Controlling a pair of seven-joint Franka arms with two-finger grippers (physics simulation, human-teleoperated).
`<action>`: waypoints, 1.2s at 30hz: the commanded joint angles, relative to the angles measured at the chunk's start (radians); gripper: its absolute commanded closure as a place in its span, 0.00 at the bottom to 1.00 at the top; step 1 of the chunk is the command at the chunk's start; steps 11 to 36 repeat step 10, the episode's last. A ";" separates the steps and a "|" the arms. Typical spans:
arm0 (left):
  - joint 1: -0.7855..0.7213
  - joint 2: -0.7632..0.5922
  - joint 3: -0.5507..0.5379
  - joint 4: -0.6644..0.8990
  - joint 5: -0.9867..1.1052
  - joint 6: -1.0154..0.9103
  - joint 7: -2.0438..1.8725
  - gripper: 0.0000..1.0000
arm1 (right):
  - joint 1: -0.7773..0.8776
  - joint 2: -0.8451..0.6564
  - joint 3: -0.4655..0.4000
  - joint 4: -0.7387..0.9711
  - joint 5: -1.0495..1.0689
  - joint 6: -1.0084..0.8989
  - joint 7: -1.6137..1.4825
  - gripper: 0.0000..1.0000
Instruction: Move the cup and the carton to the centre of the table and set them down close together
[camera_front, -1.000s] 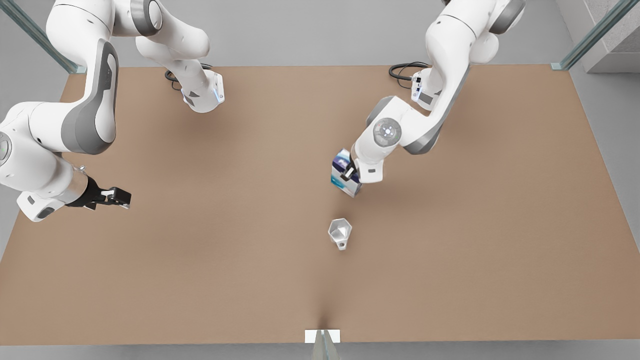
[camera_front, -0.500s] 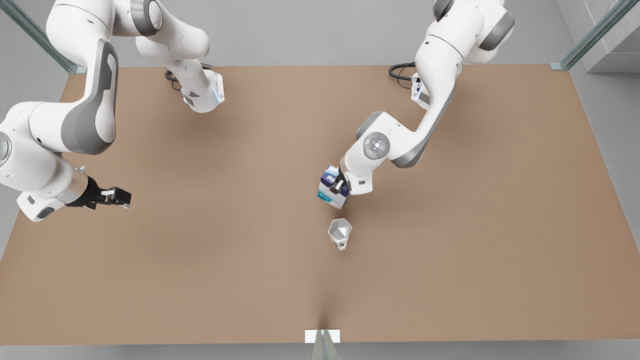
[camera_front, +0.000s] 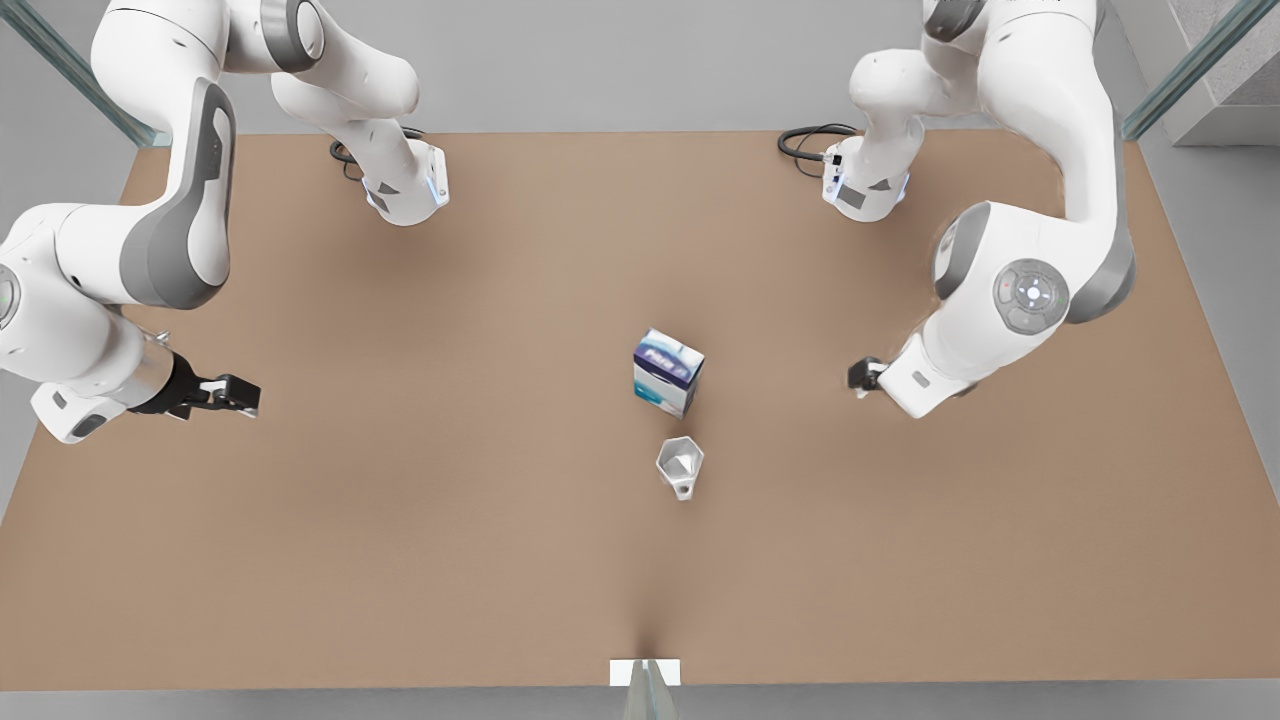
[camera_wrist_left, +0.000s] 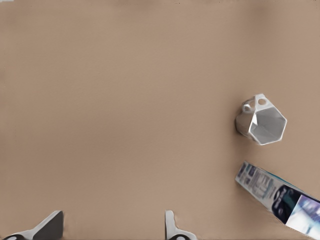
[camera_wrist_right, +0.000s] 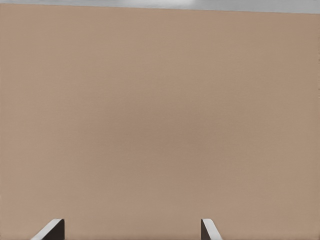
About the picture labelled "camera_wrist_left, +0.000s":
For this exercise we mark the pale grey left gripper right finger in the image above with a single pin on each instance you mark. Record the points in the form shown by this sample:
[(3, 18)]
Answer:
[(170, 226)]

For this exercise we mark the blue and white toothpaste box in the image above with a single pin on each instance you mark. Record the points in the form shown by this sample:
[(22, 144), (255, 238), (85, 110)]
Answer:
[(277, 195)]

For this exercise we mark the white hexagonal cup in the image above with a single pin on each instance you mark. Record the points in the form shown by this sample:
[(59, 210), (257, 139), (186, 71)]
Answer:
[(265, 122)]

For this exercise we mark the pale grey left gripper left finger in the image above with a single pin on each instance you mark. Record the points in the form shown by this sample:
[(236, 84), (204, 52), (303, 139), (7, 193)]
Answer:
[(47, 227)]

